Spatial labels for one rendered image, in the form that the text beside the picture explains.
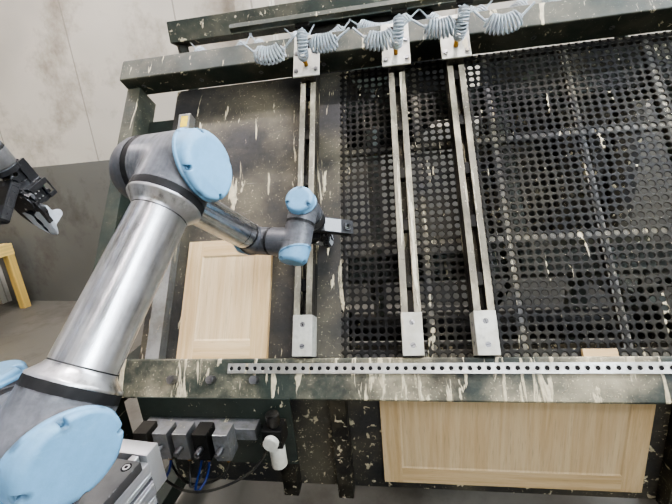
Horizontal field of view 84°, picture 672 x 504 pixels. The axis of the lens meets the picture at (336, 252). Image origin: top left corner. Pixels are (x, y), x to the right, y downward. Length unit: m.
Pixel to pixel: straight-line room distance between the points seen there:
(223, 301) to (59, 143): 3.97
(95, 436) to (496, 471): 1.41
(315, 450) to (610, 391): 1.04
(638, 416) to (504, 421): 0.42
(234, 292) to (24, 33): 4.35
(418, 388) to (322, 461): 0.69
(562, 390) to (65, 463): 1.10
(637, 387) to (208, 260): 1.33
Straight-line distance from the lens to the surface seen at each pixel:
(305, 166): 1.38
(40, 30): 5.17
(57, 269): 5.60
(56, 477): 0.56
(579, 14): 1.73
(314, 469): 1.76
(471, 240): 1.22
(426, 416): 1.52
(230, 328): 1.32
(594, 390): 1.27
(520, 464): 1.70
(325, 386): 1.18
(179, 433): 1.28
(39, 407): 0.56
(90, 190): 4.91
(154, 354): 1.41
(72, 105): 4.93
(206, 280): 1.39
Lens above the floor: 1.52
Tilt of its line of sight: 16 degrees down
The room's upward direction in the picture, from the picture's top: 5 degrees counter-clockwise
